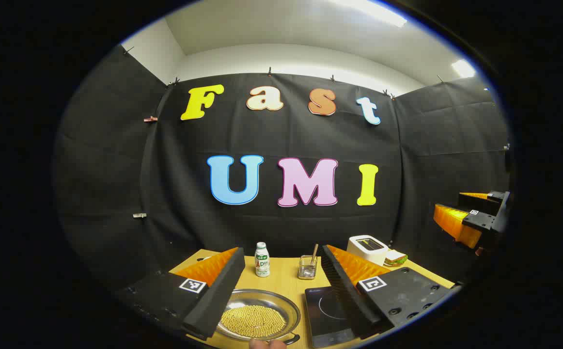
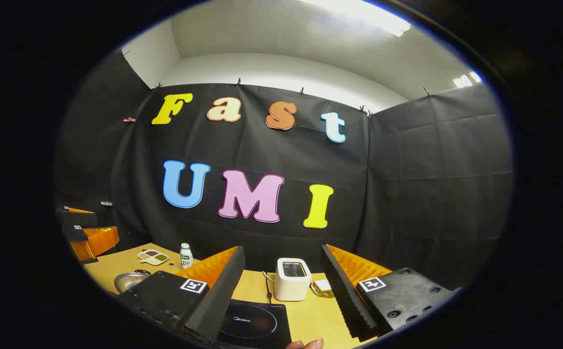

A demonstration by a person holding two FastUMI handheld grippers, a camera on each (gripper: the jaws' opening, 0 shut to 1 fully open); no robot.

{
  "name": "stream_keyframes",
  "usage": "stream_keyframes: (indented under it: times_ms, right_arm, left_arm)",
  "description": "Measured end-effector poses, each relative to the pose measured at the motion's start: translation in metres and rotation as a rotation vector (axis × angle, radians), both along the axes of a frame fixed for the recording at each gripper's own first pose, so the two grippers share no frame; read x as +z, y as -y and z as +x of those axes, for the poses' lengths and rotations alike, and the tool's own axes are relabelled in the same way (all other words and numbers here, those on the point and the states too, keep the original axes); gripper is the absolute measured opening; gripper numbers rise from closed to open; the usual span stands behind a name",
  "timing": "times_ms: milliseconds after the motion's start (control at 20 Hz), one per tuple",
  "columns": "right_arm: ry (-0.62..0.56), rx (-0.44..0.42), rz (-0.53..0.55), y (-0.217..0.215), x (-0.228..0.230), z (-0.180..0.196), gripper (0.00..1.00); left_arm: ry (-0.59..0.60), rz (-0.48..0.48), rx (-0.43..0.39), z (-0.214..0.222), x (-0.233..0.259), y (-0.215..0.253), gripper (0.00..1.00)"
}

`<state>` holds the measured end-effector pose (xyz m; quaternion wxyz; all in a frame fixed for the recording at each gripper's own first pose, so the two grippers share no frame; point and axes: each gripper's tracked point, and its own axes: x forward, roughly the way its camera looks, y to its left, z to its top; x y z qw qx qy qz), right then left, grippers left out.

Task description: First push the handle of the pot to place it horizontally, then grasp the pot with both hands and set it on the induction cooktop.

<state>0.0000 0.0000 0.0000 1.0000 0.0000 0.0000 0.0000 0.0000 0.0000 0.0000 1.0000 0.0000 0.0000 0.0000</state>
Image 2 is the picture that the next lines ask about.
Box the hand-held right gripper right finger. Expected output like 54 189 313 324
320 244 461 342

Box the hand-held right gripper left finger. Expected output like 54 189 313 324
117 246 246 342

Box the black induction cooktop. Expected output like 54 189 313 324
216 299 293 349

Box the stainless steel pot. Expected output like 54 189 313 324
114 270 152 294

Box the toy sandwich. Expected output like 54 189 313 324
311 279 335 298

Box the white toaster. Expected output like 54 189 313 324
274 257 312 301

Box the white divided grain plate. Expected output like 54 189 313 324
137 249 170 266

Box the black backdrop cloth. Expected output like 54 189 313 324
54 48 514 291

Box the ceiling light panel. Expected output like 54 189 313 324
301 0 412 37
453 71 483 89

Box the black power cable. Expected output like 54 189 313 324
262 270 275 303

